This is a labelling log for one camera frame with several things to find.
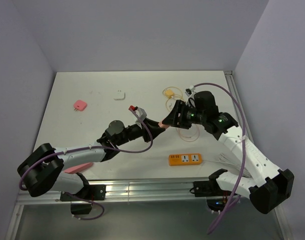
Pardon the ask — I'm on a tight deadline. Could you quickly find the pink triangular power strip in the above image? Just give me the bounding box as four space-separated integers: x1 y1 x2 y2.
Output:
64 162 93 174

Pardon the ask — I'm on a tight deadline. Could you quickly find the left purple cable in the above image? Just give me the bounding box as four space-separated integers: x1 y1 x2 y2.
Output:
18 109 154 221

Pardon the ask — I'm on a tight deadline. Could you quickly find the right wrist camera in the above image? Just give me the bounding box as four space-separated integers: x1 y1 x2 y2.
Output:
185 85 196 98

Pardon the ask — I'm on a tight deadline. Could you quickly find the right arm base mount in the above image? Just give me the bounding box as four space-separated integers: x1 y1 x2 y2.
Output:
189 169 231 214

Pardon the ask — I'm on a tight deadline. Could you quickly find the orange power strip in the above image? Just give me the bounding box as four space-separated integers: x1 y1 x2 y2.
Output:
168 153 203 167

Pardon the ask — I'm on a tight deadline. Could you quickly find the pink square charger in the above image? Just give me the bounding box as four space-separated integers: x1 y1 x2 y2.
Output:
73 99 88 112

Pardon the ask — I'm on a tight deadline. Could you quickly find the yellow cable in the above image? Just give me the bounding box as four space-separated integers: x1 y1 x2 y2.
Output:
162 86 186 115

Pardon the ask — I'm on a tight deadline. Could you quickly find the aluminium rail frame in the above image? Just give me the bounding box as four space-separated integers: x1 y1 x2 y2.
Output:
4 70 293 240

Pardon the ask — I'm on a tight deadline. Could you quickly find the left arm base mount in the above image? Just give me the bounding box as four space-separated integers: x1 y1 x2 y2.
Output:
59 184 106 221

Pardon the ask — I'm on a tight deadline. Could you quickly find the pink cable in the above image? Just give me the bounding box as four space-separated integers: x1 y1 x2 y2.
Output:
177 124 201 141

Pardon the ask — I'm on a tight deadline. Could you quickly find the pink plug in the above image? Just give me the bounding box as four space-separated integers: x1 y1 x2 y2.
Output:
158 121 170 130

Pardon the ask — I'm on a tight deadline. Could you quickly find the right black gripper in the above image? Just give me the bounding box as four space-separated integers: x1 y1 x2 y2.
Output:
162 99 206 129

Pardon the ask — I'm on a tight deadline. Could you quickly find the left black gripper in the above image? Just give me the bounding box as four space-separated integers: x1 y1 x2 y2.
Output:
115 117 165 146

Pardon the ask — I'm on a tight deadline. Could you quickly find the yellow plug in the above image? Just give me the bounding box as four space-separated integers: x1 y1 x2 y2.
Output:
163 89 175 99

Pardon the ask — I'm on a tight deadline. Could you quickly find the white square charger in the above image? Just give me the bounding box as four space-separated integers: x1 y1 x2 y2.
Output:
113 90 126 101

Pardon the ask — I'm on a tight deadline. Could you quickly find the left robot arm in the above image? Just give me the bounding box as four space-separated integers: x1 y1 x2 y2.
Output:
17 118 166 200

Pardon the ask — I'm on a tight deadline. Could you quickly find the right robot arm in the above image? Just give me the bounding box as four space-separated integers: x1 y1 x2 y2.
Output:
162 91 295 214

